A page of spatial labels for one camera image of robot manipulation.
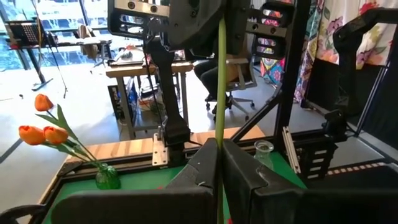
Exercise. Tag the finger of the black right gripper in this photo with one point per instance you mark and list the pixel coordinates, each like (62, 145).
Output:
(196, 25)
(237, 25)

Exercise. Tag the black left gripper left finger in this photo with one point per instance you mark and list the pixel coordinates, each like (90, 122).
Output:
(140, 205)

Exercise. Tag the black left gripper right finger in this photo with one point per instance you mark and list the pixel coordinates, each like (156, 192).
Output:
(280, 205)

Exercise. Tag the green glass vase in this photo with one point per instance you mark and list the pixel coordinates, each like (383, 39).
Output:
(107, 179)

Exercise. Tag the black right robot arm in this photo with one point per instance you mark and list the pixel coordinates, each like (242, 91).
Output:
(168, 102)

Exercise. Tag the clear glass vase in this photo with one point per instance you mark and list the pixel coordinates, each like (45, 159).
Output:
(263, 155)

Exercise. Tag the green table mat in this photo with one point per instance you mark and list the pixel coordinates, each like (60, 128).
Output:
(140, 182)

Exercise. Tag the grey swivel chair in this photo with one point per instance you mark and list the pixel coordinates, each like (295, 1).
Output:
(242, 77)

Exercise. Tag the person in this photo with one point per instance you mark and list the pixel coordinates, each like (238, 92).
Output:
(208, 77)

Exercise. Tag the wooden workbench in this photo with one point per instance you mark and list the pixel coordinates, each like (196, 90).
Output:
(140, 69)

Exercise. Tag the tan jacket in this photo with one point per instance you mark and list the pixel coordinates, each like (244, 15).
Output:
(87, 40)

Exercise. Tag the floral patterned curtain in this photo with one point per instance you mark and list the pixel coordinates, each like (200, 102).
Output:
(323, 37)

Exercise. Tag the black standing desk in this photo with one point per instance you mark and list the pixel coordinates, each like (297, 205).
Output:
(32, 62)

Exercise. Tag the white aluminium rail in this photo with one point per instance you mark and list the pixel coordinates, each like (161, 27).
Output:
(290, 149)

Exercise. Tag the silver mounting bracket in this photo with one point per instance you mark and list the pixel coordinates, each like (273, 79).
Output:
(160, 149)

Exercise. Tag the black frame post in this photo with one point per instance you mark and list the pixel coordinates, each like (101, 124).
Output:
(292, 77)

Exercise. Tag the black frame brace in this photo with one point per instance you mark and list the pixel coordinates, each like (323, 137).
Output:
(255, 121)

